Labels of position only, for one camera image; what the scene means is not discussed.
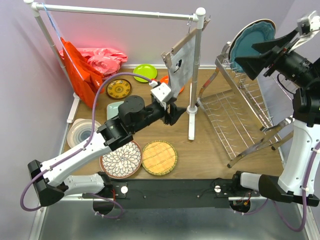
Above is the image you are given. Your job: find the woven bamboo plate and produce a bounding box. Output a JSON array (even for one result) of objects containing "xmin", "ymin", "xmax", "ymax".
[{"xmin": 142, "ymin": 140, "xmax": 178, "ymax": 176}]

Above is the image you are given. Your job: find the grey panda towel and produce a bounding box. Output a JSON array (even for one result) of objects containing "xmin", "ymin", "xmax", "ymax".
[{"xmin": 167, "ymin": 38, "xmax": 196, "ymax": 99}]

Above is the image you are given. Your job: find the metal dish rack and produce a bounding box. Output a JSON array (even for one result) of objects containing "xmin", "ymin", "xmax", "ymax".
[{"xmin": 197, "ymin": 42, "xmax": 294, "ymax": 168}]

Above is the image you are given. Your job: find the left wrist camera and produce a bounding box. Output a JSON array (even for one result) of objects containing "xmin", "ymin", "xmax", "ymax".
[{"xmin": 149, "ymin": 80, "xmax": 174, "ymax": 103}]

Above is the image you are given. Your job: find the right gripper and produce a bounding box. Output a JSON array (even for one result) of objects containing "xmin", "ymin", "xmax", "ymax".
[{"xmin": 235, "ymin": 26, "xmax": 320, "ymax": 87}]

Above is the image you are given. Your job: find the blue wire hanger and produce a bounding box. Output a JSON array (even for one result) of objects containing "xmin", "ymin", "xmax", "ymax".
[{"xmin": 41, "ymin": 2, "xmax": 84, "ymax": 81}]

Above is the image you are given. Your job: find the light blue divided tray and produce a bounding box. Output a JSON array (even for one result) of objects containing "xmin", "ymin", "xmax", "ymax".
[{"xmin": 106, "ymin": 101, "xmax": 124, "ymax": 120}]

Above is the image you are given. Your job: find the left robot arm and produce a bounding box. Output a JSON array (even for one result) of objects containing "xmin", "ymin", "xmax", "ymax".
[{"xmin": 27, "ymin": 95, "xmax": 187, "ymax": 207}]

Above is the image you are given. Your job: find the teal scalloped plate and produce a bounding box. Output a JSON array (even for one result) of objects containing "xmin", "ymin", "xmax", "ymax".
[{"xmin": 229, "ymin": 20, "xmax": 276, "ymax": 74}]

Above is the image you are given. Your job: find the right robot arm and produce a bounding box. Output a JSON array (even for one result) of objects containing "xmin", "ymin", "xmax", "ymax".
[{"xmin": 230, "ymin": 27, "xmax": 320, "ymax": 207}]

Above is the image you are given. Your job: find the large floral ceramic plate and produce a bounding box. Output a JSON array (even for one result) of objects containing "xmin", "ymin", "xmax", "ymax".
[{"xmin": 227, "ymin": 18, "xmax": 277, "ymax": 63}]

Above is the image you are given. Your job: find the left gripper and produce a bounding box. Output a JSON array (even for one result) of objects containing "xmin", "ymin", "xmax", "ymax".
[{"xmin": 131, "ymin": 96, "xmax": 188, "ymax": 134}]

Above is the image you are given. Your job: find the beige clip hanger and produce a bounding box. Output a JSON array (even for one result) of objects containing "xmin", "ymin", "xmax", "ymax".
[{"xmin": 161, "ymin": 27, "xmax": 197, "ymax": 68}]

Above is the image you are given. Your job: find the pink plastic bag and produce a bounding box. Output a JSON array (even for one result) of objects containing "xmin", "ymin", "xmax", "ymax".
[{"xmin": 57, "ymin": 47, "xmax": 129, "ymax": 81}]

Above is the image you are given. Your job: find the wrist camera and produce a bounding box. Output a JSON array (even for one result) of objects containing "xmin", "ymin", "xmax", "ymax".
[
  {"xmin": 149, "ymin": 80, "xmax": 174, "ymax": 103},
  {"xmin": 289, "ymin": 10, "xmax": 320, "ymax": 52}
]

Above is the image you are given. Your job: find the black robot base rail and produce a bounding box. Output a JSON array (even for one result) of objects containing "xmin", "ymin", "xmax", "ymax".
[{"xmin": 82, "ymin": 178, "xmax": 268, "ymax": 210}]

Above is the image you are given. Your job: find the white clothes rack frame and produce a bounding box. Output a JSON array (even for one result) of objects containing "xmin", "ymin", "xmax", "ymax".
[{"xmin": 23, "ymin": 0, "xmax": 207, "ymax": 141}]

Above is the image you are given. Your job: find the brown rim floral plate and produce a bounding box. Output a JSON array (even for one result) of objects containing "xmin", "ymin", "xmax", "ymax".
[{"xmin": 99, "ymin": 141, "xmax": 142, "ymax": 179}]

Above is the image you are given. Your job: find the dark yellow patterned plate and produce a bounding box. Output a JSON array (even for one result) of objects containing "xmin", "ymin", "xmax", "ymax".
[{"xmin": 106, "ymin": 78, "xmax": 132, "ymax": 100}]

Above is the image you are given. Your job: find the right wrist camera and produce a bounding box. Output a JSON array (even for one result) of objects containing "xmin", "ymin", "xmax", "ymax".
[{"xmin": 289, "ymin": 10, "xmax": 320, "ymax": 52}]

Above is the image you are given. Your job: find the lime green plate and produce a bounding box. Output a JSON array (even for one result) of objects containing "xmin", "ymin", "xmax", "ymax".
[{"xmin": 133, "ymin": 64, "xmax": 158, "ymax": 80}]

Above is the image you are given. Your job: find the orange plastic plate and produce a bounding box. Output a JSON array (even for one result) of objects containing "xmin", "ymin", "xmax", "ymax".
[{"xmin": 160, "ymin": 75, "xmax": 185, "ymax": 93}]

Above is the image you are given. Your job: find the orange garment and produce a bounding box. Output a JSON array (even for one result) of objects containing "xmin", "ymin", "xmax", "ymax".
[{"xmin": 62, "ymin": 38, "xmax": 103, "ymax": 108}]

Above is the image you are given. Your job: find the white striped plate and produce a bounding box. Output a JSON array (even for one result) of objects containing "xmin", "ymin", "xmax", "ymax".
[{"xmin": 67, "ymin": 118, "xmax": 92, "ymax": 148}]

